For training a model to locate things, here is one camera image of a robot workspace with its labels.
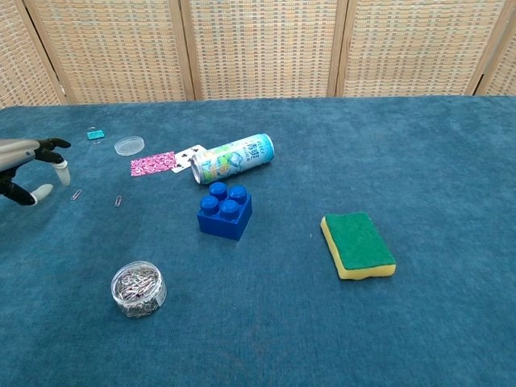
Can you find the clear plastic lid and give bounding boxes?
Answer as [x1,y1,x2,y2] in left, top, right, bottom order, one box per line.
[114,135,145,156]

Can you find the woven bamboo screen panel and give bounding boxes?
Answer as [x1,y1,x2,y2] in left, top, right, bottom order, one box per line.
[0,0,68,110]
[336,0,509,98]
[23,0,197,106]
[179,0,350,102]
[477,0,516,97]

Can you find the clear container of paperclips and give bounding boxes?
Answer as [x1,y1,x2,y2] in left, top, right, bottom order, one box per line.
[110,260,168,319]

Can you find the light blue drink can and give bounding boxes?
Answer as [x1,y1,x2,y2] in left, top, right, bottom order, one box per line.
[189,132,277,185]

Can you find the pink patterned card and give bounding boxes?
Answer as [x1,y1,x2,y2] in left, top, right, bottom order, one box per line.
[130,151,177,177]

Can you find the blue toy building block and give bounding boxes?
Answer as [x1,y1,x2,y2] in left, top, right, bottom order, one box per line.
[196,181,254,242]

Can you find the blue felt table cover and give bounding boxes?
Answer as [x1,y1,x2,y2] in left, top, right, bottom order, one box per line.
[0,95,516,387]

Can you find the green yellow sponge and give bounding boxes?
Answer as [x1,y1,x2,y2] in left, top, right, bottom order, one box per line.
[320,211,397,281]

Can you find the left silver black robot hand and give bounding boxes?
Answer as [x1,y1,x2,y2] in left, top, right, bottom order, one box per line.
[0,137,73,207]

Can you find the white clubs playing card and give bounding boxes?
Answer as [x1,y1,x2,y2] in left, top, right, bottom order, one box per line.
[170,144,207,174]

